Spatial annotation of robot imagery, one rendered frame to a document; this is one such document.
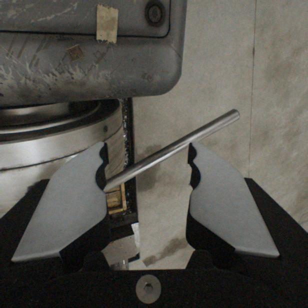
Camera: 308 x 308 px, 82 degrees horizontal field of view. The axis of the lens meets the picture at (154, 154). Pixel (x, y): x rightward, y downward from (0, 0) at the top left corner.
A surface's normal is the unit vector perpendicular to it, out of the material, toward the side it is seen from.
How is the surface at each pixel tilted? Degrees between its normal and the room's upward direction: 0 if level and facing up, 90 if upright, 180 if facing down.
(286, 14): 0
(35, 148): 10
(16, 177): 2
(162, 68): 19
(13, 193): 7
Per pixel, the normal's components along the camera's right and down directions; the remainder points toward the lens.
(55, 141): 0.57, 0.41
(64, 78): 0.31, 0.80
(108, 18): 0.31, 0.51
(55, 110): 0.74, 0.35
